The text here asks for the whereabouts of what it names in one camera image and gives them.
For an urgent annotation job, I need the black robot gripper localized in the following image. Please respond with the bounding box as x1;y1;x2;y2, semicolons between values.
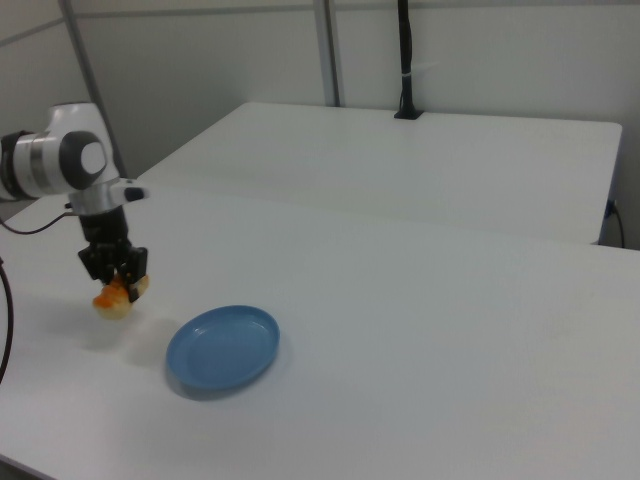
77;206;150;304

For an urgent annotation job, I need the blue round plate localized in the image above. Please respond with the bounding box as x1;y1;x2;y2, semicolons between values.
165;304;282;394

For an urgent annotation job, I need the black camera pole with base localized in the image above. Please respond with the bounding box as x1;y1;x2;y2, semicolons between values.
393;0;426;122

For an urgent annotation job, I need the bread with orange topping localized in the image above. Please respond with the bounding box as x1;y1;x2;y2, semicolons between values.
92;272;152;322

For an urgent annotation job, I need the grey slanted partition post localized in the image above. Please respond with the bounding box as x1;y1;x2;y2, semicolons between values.
58;0;128;180

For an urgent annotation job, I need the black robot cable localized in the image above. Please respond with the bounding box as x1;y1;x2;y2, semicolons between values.
0;208;77;387

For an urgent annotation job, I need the black cable by table end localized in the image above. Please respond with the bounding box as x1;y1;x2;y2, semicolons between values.
605;199;627;249

